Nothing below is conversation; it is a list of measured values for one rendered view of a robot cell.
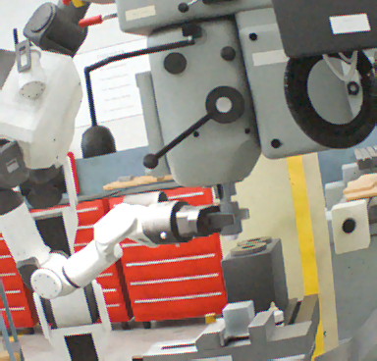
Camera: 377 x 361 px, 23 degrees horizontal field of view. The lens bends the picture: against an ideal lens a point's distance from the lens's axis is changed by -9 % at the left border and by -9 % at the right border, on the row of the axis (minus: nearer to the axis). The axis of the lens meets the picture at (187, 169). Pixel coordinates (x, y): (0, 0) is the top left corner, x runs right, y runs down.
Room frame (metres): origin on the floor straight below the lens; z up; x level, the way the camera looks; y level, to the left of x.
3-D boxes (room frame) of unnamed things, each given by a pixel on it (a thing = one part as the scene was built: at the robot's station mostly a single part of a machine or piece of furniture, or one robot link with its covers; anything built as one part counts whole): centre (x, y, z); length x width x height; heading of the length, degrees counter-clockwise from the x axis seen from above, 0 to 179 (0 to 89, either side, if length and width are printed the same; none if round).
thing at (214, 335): (1.89, 0.00, 1.01); 0.12 x 0.06 x 0.04; 166
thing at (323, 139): (1.69, -0.29, 1.45); 0.18 x 0.16 x 0.21; 79
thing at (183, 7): (1.79, -0.10, 1.66); 0.12 x 0.04 x 0.04; 79
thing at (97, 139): (1.97, 0.17, 1.43); 0.07 x 0.07 x 0.06
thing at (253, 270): (2.37, -0.12, 1.02); 0.22 x 0.12 x 0.20; 167
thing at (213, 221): (1.91, -0.04, 1.24); 0.06 x 0.02 x 0.03; 54
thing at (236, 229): (1.93, -0.06, 1.23); 0.05 x 0.05 x 0.06
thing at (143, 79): (1.95, 0.05, 1.45); 0.04 x 0.04 x 0.21; 79
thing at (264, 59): (1.89, -0.25, 1.47); 0.24 x 0.19 x 0.26; 169
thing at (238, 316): (1.87, -0.05, 1.03); 0.06 x 0.05 x 0.06; 166
